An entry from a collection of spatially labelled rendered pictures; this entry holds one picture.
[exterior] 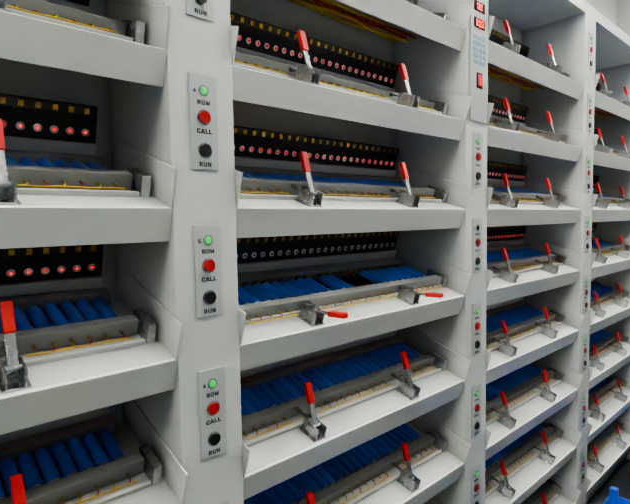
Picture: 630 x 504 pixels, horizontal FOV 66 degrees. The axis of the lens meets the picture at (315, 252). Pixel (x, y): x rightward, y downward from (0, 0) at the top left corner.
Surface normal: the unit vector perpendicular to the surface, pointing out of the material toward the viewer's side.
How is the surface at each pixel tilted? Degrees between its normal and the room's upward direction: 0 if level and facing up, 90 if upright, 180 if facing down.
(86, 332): 108
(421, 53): 90
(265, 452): 18
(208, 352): 90
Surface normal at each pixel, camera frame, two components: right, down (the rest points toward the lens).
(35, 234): 0.65, 0.34
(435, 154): -0.74, 0.06
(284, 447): 0.19, -0.94
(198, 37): 0.68, 0.04
